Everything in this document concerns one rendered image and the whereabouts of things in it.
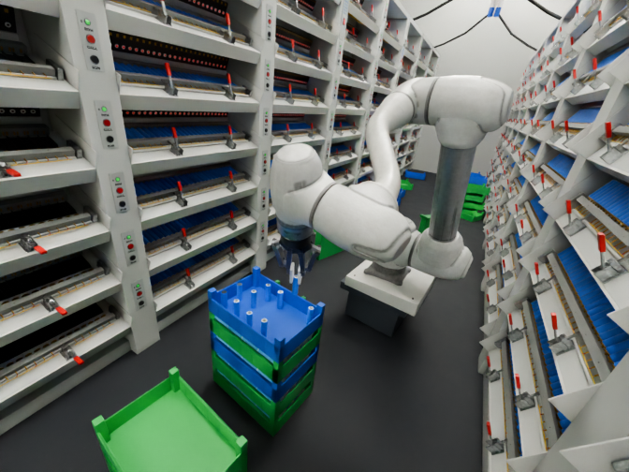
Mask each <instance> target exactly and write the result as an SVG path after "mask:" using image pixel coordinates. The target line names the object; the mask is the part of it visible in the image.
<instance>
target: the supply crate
mask: <svg viewBox="0 0 629 472"><path fill-rule="evenodd" d="M238 283H242V301H241V302H240V317H237V316H236V315H234V313H233V301H234V300H236V299H237V284H238ZM268 283H270V284H271V300H270V301H269V302H266V301H265V286H266V284H268ZM253 289H255V290H256V308H255V309H253V308H251V290H253ZM223 290H226V291H227V309H226V308H225V307H224V306H223V305H222V300H221V291H223ZM278 290H282V291H283V292H284V295H283V307H282V309H278V308H277V294H278ZM208 303H209V311H210V312H211V313H213V314H214V315H215V316H217V317H218V318H220V319H221V320H222V321H224V322H225V323H226V324H227V325H228V326H229V327H230V328H232V329H233V330H234V331H236V332H237V333H239V334H240V335H241V336H242V337H244V338H245V339H246V340H248V341H249V342H250V343H252V344H253V345H254V346H256V347H257V348H258V349H260V350H261V351H262V352H264V353H265V354H266V355H268V356H269V357H270V358H272V359H273V360H274V361H276V362H277V363H278V364H279V363H280V362H281V361H282V360H283V359H285V358H286V357H287V356H288V355H289V354H290V353H291V352H292V351H293V350H295V349H296V348H297V347H298V346H299V345H300V344H301V343H302V342H304V341H305V340H306V339H307V338H308V337H309V336H310V335H311V334H312V333H314V332H315V331H316V330H317V329H318V328H319V327H320V326H321V325H323V318H324V312H325V304H324V303H322V302H319V303H318V304H317V305H314V304H312V303H310V302H308V301H306V300H305V299H303V298H302V297H300V296H299V295H293V294H292V291H290V290H288V289H286V288H284V287H282V286H280V285H279V284H277V283H275V282H273V281H272V280H270V279H269V278H267V277H266V276H264V275H262V274H261V273H260V268H259V267H257V266H255V267H254V268H253V274H251V275H249V276H247V277H245V278H243V279H242V280H240V281H238V282H236V283H234V284H232V285H230V286H228V287H226V288H223V289H221V290H219V291H217V290H216V289H215V288H210V289H208ZM309 306H312V307H313V308H314V315H313V320H312V321H311V322H309V323H308V324H307V325H306V320H307V313H308V307H309ZM247 311H252V312H253V327H251V326H250V325H248V324H247V323H246V312H247ZM262 318H266V319H267V320H268V330H267V337H265V336H264V335H263V334H261V333H260V331H261V319H262Z"/></svg>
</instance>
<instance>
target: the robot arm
mask: <svg viewBox="0 0 629 472"><path fill-rule="evenodd" d="M513 97H514V91H513V89H512V88H510V87H509V86H508V85H507V84H506V83H504V82H502V81H498V80H495V79H493V78H489V77H482V76H469V75H452V76H446V77H429V78H414V79H412V80H409V81H406V82H404V83H402V84H401V85H399V86H398V87H396V88H395V89H394V90H393V91H392V92H391V93H390V94H389V95H388V96H387V97H386V98H385V99H384V101H383V102H382V104H381V105H380V106H379V107H378V109H377V110H376V111H375V112H374V114H373V115H372V116H371V118H370V120H369V121H368V124H367V125H366V129H365V140H366V144H367V148H368V152H369V155H370V159H371V162H372V166H373V172H374V176H375V182H363V183H360V184H351V185H350V186H348V187H346V186H344V185H341V184H338V183H337V182H335V181H334V180H333V179H332V178H330V177H329V175H328V174H327V173H326V172H325V171H324V170H323V166H322V163H321V160H320V158H319V156H318V154H317V153H316V151H315V149H314V148H313V147H311V146H310V145H307V144H302V143H293V144H288V145H286V146H285V147H283V148H281V149H280V150H279V151H278V152H277V153H276V154H275V155H274V157H273V160H272V163H271V177H270V189H271V201H272V205H273V208H274V209H275V215H276V222H277V229H278V231H279V233H280V234H281V238H280V240H277V239H275V238H273V239H272V242H271V248H272V250H273V251H274V253H275V256H276V257H277V260H278V263H279V266H280V267H281V268H283V267H285V268H286V274H290V284H292V282H293V277H294V262H292V256H293V254H298V257H299V261H300V266H299V269H298V284H299V285H300V283H301V278H302V277H303V276H305V273H306V271H307V272H310V271H311V270H312V268H313V266H314V263H315V259H316V257H318V256H319V255H320V252H321V245H314V244H313V242H312V240H311V238H312V233H313V230H316V231H317V232H319V233H320V234H321V235H323V236H324V237H325V238H326V239H327V240H329V241H330V242H332V243H334V244H335V245H337V246H339V247H340V248H342V249H343V250H345V251H347V252H349V253H351V254H353V255H355V256H357V257H359V258H363V259H366V260H369V261H372V262H373V263H372V264H371V265H370V266H369V267H368V268H366V269H364V273H365V274H368V275H372V276H375V277H377V278H380V279H383V280H386V281H389V282H390V283H393V284H395V285H397V286H402V281H403V280H404V278H405V277H406V275H407V274H409V273H410V272H411V269H410V268H408V267H411V268H414V269H416V270H418V271H420V272H423V273H426V274H428V275H431V276H434V277H438V278H441V279H446V280H459V279H461V278H464V277H465V275H466V273H467V271H468V269H469V267H470V265H471V263H472V261H473V256H472V253H471V251H470V250H469V249H468V248H467V247H465V246H463V241H462V237H461V235H460V234H459V233H458V226H459V223H460V219H461V211H462V206H463V203H464V198H465V194H466V189H467V187H468V183H469V179H470V174H471V170H472V166H473V162H474V158H475V150H476V146H477V145H478V144H479V143H480V142H481V141H482V140H483V139H484V138H485V136H486V134H487V133H488V132H492V131H495V130H497V129H498V128H500V127H502V126H503V124H504V123H506V121H507V120H508V117H509V115H510V112H511V109H512V104H513ZM407 124H411V125H434V126H435V130H436V134H437V139H438V140H439V142H440V143H441V147H440V154H439V160H438V167H437V173H436V180H435V188H434V194H433V201H432V213H431V220H430V227H429V228H427V229H425V230H424V231H423V233H422V234H421V233H420V232H419V231H417V230H416V225H415V224H414V222H413V221H412V220H410V219H409V218H407V217H404V216H403V215H402V214H400V213H399V206H398V202H397V197H398V196H399V193H400V189H401V175H400V170H399V167H398V163H397V159H396V156H395V154H394V150H393V147H392V143H391V140H390V136H389V132H391V131H393V130H395V129H397V128H400V127H403V126H405V125H407ZM282 247H283V248H284V249H285V250H286V251H287V254H286V260H285V255H284V252H283V249H282ZM311 249H312V255H311V257H310V259H309V262H308V264H306V259H305V253H306V252H307V251H309V250H311Z"/></svg>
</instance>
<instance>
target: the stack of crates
mask: <svg viewBox="0 0 629 472"><path fill-rule="evenodd" d="M168 373H169V377H168V378H167V379H165V380H164V381H162V382H161V383H159V384H158V385H157V386H155V387H154V388H152V389H151V390H149V391H147V392H146V393H144V394H143V395H141V396H140V397H139V398H138V399H136V400H135V401H133V402H132V403H130V404H129V405H127V406H125V407H124V408H122V409H121V410H119V411H118V412H116V413H115V414H113V415H112V416H110V417H109V418H107V419H106V420H104V419H103V417H102V416H101V415H100V416H99V417H97V418H95V419H94V420H92V424H93V426H94V429H95V434H96V436H97V439H98V442H99V444H100V447H101V449H102V452H103V454H104V457H105V460H106V463H107V465H108V468H109V471H110V472H247V439H246V438H245V437H244V436H243V435H241V436H240V437H238V436H237V435H236V434H235V433H234V432H233V431H232V430H231V429H230V428H229V427H228V426H227V424H226V423H225V422H224V421H223V420H222V419H221V418H220V417H219V416H218V415H217V414H216V413H215V412H214V411H213V410H212V409H211V408H210V407H209V406H208V405H207V404H206V403H205V402H204V401H203V400H202V398H201V397H200V396H199V395H198V394H197V393H196V392H195V391H194V390H193V389H192V388H191V387H190V386H189V385H188V384H187V383H186V382H185V381H184V380H183V379H182V378H181V377H180V374H179V370H178V369H177V368H176V367H173V368H171V369H170V370H168Z"/></svg>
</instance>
